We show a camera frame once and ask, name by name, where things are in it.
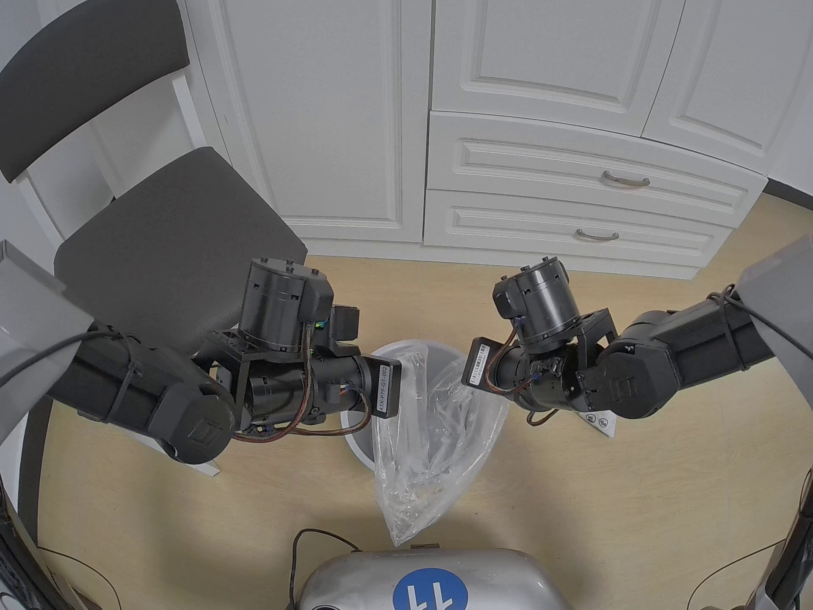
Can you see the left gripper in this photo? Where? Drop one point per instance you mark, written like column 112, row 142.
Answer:
column 346, row 385

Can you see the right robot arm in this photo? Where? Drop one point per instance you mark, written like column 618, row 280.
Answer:
column 667, row 353

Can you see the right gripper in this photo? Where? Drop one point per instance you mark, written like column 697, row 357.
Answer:
column 508, row 372

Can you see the white trash bin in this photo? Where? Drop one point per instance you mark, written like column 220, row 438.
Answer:
column 359, row 442

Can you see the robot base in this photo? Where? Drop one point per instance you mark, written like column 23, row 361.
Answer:
column 508, row 582

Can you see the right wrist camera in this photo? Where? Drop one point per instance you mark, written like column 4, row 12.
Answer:
column 506, row 296

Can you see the white chair with grey cushions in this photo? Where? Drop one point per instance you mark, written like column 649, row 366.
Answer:
column 178, row 226

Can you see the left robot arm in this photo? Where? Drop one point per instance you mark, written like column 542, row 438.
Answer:
column 159, row 398

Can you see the clear plastic bag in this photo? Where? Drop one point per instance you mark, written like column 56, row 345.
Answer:
column 432, row 467

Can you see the white wardrobe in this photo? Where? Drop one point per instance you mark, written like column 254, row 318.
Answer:
column 540, row 54

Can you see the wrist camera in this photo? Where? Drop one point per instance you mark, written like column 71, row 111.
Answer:
column 506, row 296
column 346, row 325

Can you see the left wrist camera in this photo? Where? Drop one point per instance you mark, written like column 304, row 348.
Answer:
column 346, row 325

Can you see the clear printed wrapper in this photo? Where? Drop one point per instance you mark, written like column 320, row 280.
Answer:
column 603, row 426

